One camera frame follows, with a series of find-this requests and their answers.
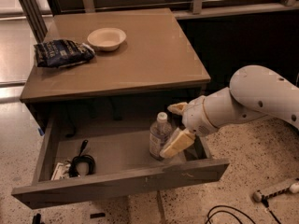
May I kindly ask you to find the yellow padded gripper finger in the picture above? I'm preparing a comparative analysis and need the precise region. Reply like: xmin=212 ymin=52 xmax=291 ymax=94
xmin=160 ymin=128 xmax=195 ymax=159
xmin=167 ymin=102 xmax=187 ymax=115

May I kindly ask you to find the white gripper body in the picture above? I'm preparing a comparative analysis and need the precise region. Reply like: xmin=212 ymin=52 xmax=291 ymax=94
xmin=182 ymin=96 xmax=218 ymax=137

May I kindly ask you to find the clear plastic bottle white cap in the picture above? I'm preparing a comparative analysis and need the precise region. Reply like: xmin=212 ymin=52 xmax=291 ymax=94
xmin=149 ymin=112 xmax=172 ymax=160

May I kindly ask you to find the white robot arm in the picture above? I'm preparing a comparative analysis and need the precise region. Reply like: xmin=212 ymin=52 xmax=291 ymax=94
xmin=160 ymin=65 xmax=299 ymax=159

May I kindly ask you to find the open grey top drawer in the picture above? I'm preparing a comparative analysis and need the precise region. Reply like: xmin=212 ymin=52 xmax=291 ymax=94
xmin=12 ymin=105 xmax=229 ymax=209

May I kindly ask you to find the grey cabinet with counter top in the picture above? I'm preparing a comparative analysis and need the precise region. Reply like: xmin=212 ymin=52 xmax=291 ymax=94
xmin=20 ymin=8 xmax=210 ymax=128

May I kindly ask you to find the white packet in drawer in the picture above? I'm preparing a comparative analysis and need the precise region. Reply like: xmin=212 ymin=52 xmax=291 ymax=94
xmin=51 ymin=161 xmax=71 ymax=180

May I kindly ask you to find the white paper bowl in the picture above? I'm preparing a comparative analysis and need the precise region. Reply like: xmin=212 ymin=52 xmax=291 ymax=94
xmin=87 ymin=28 xmax=126 ymax=51

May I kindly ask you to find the white power strip on floor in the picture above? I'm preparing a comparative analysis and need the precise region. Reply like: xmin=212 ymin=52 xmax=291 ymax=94
xmin=252 ymin=178 xmax=299 ymax=203

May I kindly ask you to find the blue snack bag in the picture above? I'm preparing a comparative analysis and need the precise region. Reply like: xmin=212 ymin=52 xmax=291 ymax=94
xmin=34 ymin=39 xmax=95 ymax=68

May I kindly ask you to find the black cable on floor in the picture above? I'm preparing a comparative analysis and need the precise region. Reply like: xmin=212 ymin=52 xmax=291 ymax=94
xmin=205 ymin=204 xmax=257 ymax=224

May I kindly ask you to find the small black floor bracket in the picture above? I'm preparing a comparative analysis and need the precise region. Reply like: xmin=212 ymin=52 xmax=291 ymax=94
xmin=90 ymin=213 xmax=106 ymax=218

